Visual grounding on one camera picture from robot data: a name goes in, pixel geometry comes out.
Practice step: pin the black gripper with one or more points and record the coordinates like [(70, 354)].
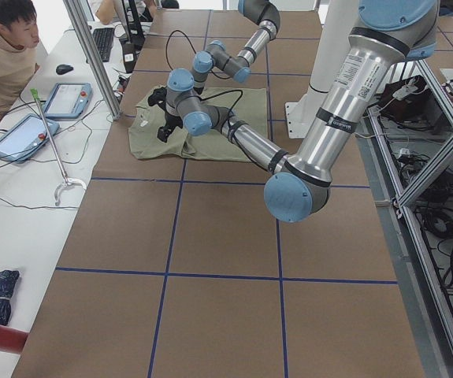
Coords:
[(169, 119)]

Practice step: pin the olive green long-sleeve shirt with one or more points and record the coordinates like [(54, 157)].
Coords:
[(249, 104)]

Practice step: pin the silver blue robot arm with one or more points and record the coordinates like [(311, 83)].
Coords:
[(238, 66), (384, 33)]

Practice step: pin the black box with label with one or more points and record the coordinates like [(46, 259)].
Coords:
[(129, 57)]

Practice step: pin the far blue teach pendant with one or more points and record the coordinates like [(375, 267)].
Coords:
[(67, 101)]

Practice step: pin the blue teach pendant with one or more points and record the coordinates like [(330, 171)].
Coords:
[(67, 101), (25, 138)]

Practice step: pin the metal reacher grabber stick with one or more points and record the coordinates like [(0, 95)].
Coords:
[(67, 182)]

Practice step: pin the black keyboard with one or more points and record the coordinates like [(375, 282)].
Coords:
[(103, 38)]

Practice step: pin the black computer mouse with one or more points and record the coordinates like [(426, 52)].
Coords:
[(63, 69)]

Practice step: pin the near blue teach pendant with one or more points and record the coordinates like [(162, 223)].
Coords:
[(25, 138)]

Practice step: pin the person in beige hoodie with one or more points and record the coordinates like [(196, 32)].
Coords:
[(19, 37)]

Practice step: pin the folded dark blue umbrella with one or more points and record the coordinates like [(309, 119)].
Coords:
[(8, 281)]

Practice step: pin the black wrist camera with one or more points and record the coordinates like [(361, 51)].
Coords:
[(158, 98)]

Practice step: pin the aluminium frame post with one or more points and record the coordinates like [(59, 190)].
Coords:
[(84, 35)]

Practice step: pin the white camera mast pedestal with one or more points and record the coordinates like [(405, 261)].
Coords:
[(332, 49)]

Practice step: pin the aluminium side frame rail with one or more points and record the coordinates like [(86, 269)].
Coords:
[(411, 164)]

